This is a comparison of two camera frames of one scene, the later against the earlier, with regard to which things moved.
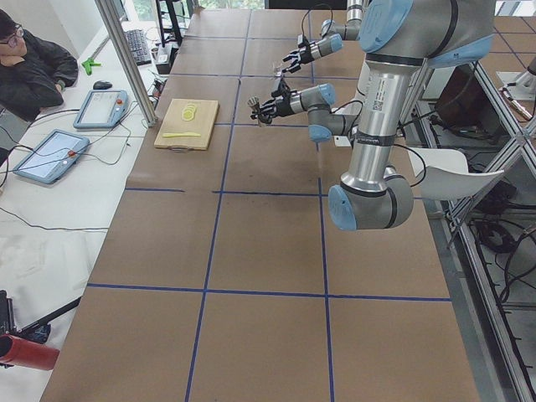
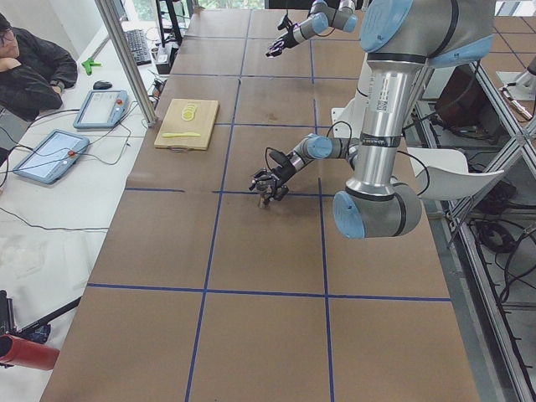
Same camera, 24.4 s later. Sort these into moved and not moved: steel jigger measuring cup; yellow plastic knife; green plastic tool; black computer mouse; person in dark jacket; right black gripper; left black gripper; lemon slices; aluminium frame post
Moved: right black gripper; steel jigger measuring cup; left black gripper
Not moved: black computer mouse; green plastic tool; person in dark jacket; lemon slices; aluminium frame post; yellow plastic knife
